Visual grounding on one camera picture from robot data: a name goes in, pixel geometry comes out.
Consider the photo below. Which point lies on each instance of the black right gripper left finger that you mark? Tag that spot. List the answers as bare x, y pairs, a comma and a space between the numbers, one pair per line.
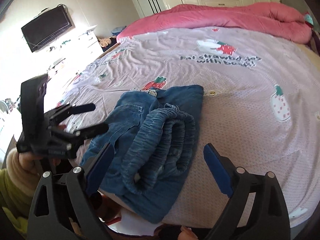
63, 206

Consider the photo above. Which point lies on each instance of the pink strawberry print bedsheet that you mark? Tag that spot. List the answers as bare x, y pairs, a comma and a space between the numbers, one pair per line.
260, 108

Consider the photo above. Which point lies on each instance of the blue denim pants lace trim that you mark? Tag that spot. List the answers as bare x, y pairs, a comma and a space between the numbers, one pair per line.
154, 137

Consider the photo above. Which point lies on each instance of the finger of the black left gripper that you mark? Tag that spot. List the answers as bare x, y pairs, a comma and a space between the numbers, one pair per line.
92, 131
82, 108

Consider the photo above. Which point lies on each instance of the left hand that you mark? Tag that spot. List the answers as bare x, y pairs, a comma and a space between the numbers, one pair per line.
27, 159

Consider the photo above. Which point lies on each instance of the black wall television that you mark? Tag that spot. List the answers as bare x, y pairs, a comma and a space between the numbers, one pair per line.
46, 27

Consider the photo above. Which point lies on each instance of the pink quilt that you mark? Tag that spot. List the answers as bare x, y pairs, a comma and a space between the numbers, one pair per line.
266, 17

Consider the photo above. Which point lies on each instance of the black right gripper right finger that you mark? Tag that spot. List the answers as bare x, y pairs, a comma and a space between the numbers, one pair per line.
256, 208

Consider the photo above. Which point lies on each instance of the cream and green sleeve forearm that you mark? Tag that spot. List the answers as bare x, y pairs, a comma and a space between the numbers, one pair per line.
17, 190

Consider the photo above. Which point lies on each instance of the white dresser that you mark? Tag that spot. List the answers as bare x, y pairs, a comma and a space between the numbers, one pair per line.
72, 55

